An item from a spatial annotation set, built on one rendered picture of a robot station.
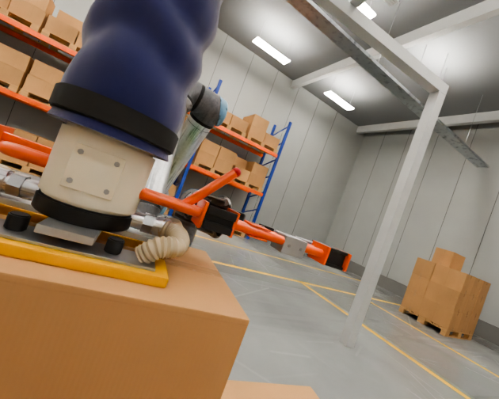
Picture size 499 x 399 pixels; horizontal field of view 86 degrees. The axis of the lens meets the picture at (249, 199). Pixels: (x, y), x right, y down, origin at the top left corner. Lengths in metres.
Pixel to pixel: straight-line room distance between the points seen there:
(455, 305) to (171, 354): 6.83
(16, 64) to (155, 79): 7.72
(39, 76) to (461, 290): 10.11
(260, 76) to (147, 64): 10.21
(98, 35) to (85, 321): 0.44
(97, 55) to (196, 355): 0.50
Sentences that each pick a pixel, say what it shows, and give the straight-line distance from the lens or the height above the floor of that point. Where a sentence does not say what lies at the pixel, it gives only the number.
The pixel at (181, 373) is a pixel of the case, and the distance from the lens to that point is 0.52.
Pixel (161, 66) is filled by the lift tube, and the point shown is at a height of 1.30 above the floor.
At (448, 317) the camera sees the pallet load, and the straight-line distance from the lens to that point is 7.17.
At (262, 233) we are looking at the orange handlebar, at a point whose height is 1.07.
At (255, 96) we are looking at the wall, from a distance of 10.43.
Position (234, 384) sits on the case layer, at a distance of 1.09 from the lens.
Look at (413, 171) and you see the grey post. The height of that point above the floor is 2.13.
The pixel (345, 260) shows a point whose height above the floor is 1.08.
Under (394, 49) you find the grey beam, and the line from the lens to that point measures 3.47.
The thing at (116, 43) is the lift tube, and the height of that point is 1.29.
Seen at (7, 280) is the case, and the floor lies 0.93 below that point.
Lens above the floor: 1.13
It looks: 1 degrees up
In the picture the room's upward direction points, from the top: 21 degrees clockwise
